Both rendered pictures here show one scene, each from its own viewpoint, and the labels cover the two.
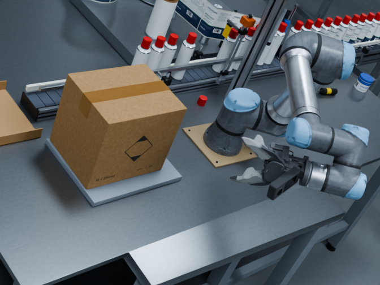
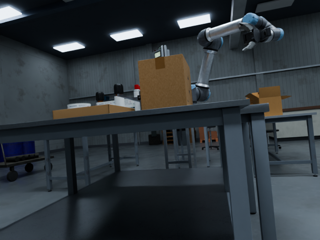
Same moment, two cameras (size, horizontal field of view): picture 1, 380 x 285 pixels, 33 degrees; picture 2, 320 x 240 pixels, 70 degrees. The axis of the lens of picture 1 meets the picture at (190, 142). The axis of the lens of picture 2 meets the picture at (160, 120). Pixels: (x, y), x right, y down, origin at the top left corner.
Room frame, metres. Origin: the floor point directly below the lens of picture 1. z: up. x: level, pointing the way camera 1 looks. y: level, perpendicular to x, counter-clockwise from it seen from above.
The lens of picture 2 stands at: (0.47, 0.80, 0.76)
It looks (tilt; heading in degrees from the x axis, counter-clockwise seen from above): 2 degrees up; 337
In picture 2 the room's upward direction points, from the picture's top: 5 degrees counter-clockwise
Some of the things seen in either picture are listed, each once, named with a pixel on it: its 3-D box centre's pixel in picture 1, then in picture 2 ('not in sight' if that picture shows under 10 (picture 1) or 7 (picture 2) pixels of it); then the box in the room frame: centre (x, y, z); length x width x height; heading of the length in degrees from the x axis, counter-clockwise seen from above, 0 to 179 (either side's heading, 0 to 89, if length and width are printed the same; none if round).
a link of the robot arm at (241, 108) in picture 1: (240, 109); (189, 93); (2.01, -0.12, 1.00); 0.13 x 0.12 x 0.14; 107
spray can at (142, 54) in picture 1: (139, 61); (137, 98); (2.06, 0.29, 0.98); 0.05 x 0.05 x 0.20
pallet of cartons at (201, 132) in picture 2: not in sight; (207, 133); (8.47, -4.70, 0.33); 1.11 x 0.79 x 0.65; 141
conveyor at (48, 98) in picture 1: (204, 75); not in sight; (2.37, 0.06, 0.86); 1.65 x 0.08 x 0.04; 144
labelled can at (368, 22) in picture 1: (362, 30); not in sight; (3.25, -0.58, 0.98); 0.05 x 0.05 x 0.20
